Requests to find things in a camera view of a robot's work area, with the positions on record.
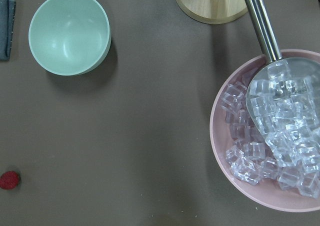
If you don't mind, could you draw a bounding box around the red strawberry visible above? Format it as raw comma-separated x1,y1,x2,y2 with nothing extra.
0,171,21,190

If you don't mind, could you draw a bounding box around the clear ice cubes pile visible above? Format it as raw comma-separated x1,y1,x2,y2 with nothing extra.
221,61,320,199

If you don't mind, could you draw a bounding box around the wooden cup stand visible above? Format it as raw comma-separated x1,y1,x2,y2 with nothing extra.
176,0,248,25

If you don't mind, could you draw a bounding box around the mint green bowl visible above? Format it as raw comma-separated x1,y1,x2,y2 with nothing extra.
28,0,112,76

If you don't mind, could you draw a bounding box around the steel ice scoop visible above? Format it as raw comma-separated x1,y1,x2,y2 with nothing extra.
244,0,320,135

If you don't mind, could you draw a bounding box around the pink bowl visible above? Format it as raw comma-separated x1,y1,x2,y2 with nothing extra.
209,55,320,213

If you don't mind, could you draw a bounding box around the grey folded cloth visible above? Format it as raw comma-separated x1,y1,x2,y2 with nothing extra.
0,0,16,61

